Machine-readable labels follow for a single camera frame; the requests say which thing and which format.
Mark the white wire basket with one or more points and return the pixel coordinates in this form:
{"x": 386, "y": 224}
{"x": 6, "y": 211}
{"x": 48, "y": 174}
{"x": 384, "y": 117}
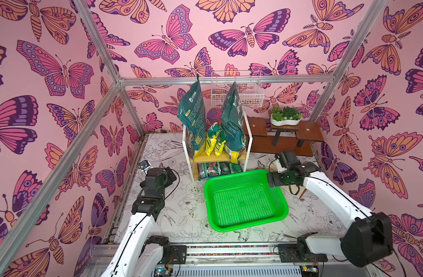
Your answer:
{"x": 248, "y": 86}

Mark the dark brown wooden stand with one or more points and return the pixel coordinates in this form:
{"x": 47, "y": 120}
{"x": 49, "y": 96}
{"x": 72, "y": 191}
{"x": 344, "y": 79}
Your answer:
{"x": 297, "y": 138}

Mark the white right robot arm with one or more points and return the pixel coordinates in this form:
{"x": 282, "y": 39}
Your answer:
{"x": 369, "y": 235}

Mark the floral bag on lower shelf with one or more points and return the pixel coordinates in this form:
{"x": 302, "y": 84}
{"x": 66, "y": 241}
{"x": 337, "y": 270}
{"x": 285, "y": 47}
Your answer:
{"x": 216, "y": 169}

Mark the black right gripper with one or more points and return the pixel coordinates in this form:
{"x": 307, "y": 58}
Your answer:
{"x": 286, "y": 160}

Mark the aluminium cage frame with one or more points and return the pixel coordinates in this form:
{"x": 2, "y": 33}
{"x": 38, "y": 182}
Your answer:
{"x": 74, "y": 106}

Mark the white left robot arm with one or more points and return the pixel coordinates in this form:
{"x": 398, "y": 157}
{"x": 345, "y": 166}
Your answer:
{"x": 139, "y": 252}

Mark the dark green fertilizer bag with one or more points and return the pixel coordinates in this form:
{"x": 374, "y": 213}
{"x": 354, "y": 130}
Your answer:
{"x": 191, "y": 113}
{"x": 232, "y": 123}

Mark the yellow green small bag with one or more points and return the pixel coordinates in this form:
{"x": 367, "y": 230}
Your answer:
{"x": 220, "y": 143}
{"x": 211, "y": 138}

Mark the succulents in white pot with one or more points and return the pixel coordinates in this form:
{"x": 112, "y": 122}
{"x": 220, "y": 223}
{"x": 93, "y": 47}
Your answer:
{"x": 285, "y": 116}

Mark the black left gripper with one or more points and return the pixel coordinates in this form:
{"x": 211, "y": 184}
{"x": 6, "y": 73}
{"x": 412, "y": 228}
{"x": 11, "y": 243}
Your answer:
{"x": 171, "y": 176}

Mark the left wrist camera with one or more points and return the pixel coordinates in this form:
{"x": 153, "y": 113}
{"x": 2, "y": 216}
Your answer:
{"x": 145, "y": 166}

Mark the green plastic mesh basket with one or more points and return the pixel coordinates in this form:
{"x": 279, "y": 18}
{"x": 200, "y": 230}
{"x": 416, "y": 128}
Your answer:
{"x": 243, "y": 200}

